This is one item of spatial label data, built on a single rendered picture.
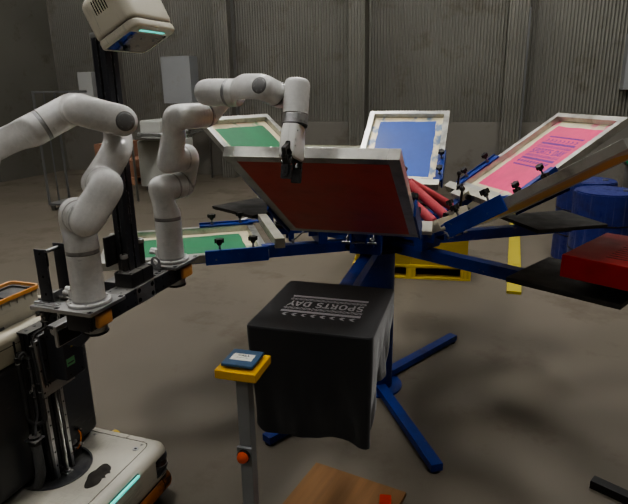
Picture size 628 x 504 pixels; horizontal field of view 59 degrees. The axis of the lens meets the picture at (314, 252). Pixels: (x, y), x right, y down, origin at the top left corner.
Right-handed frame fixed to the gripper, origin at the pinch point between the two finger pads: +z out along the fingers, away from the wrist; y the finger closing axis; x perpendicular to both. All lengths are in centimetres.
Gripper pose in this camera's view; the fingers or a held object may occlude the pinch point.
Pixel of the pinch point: (291, 177)
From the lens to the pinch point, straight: 164.3
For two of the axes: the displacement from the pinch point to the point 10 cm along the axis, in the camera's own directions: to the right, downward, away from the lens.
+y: -2.7, -0.2, -9.6
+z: -0.7, 10.0, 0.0
